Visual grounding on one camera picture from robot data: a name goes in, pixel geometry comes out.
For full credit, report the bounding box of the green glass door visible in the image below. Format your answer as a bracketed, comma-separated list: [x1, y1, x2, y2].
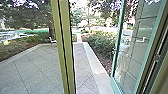
[109, 0, 168, 94]
[49, 0, 77, 94]

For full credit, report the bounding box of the large garden tree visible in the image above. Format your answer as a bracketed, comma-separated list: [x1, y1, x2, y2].
[0, 0, 58, 40]

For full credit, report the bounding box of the small white garden bench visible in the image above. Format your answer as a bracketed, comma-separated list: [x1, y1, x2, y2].
[48, 36, 58, 45]

